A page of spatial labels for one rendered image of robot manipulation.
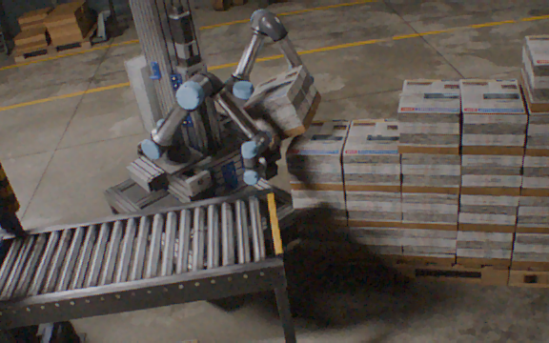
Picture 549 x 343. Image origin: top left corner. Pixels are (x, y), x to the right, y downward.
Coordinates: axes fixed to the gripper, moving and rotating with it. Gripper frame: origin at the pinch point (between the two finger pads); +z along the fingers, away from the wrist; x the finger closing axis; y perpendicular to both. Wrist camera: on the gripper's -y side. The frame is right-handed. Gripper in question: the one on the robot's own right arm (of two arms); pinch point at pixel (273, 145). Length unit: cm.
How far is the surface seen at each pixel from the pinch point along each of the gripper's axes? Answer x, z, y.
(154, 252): 30, -83, 7
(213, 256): 5, -83, -3
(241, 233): -2, -67, -5
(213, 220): 12, -59, 0
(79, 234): 71, -76, 23
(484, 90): -107, 16, -17
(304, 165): -13.4, -6.1, -13.9
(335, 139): -29.2, 8.5, -12.7
